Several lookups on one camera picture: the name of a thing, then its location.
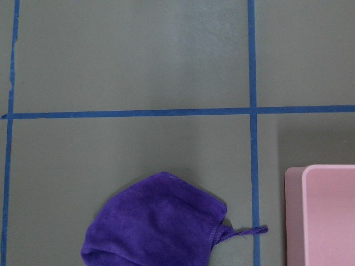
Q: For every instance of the pink plastic tray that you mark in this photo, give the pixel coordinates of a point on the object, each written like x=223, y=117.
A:
x=319, y=208

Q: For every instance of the purple microfiber cloth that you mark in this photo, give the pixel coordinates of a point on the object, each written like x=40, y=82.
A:
x=161, y=220

